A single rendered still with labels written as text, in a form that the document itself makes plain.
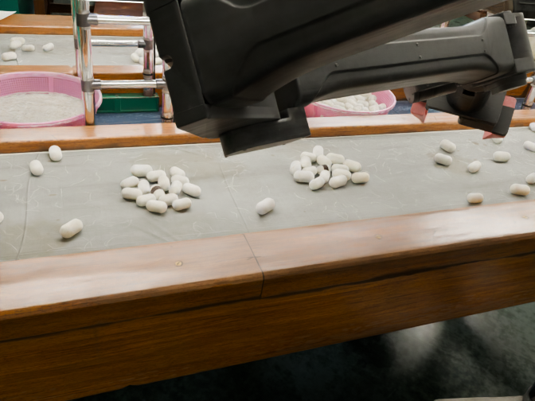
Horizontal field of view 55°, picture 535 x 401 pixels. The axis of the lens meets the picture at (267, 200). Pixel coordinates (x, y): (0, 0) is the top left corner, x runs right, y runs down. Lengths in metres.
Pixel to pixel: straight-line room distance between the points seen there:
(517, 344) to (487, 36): 1.47
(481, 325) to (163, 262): 1.43
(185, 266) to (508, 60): 0.46
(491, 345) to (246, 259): 1.30
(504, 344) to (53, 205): 1.51
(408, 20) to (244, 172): 0.73
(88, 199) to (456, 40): 0.59
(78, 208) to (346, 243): 0.42
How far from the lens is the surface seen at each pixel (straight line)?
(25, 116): 1.18
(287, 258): 0.74
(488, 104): 0.82
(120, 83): 1.04
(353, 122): 1.18
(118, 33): 1.65
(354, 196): 0.95
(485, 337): 1.92
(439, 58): 0.53
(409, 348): 1.76
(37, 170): 0.94
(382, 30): 0.27
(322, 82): 0.41
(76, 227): 0.79
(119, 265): 0.71
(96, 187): 0.91
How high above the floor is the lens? 1.23
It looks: 33 degrees down
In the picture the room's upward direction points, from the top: 9 degrees clockwise
